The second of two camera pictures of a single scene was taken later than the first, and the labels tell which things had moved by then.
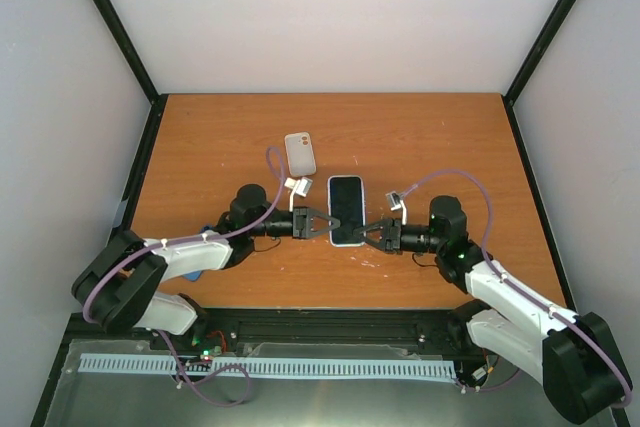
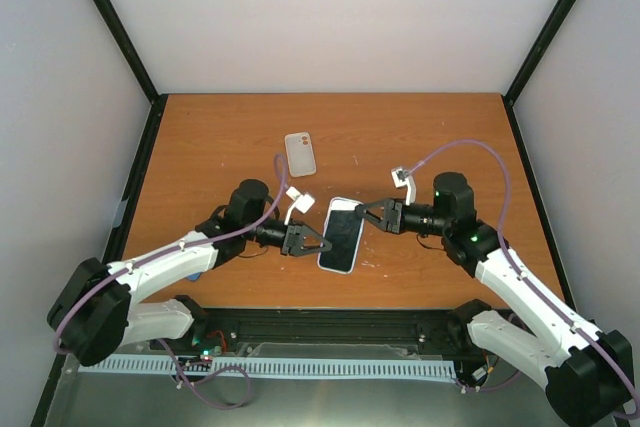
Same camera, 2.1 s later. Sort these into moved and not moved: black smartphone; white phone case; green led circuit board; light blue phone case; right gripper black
Moved: right gripper black; black smartphone; light blue phone case
Not moved: green led circuit board; white phone case
